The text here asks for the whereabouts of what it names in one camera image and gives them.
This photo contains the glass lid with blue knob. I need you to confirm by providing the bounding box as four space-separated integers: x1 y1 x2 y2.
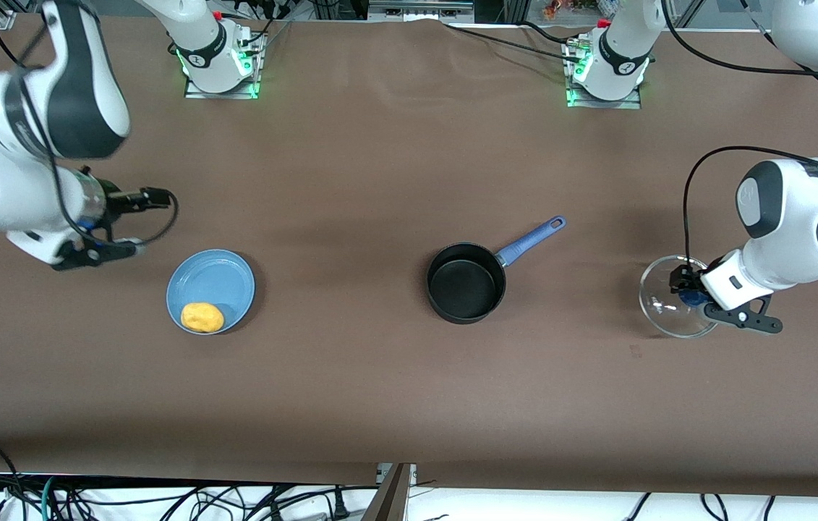
639 255 720 339

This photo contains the yellow potato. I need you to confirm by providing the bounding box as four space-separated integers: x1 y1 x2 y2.
181 302 226 334

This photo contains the blue round plate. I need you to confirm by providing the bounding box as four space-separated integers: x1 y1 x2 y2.
166 249 256 336

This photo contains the brown table cover sheet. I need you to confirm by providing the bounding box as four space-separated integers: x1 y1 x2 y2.
0 16 818 500

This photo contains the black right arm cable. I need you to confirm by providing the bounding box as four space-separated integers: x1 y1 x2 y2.
0 0 179 248

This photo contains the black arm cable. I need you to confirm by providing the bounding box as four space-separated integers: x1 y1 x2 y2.
0 0 179 248
660 0 818 273

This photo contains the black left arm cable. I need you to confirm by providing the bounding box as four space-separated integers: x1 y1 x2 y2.
660 0 818 273

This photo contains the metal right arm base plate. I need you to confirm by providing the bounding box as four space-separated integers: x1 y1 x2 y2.
184 25 263 100

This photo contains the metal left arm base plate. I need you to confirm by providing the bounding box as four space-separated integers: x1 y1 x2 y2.
564 36 642 109

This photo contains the black pot with blue handle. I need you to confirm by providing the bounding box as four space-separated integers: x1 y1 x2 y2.
426 216 568 324

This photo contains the black table cable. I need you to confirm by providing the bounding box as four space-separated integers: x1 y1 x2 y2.
521 20 577 44
443 24 584 59

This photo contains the aluminium frame bar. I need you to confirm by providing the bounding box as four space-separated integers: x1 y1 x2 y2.
369 0 475 21

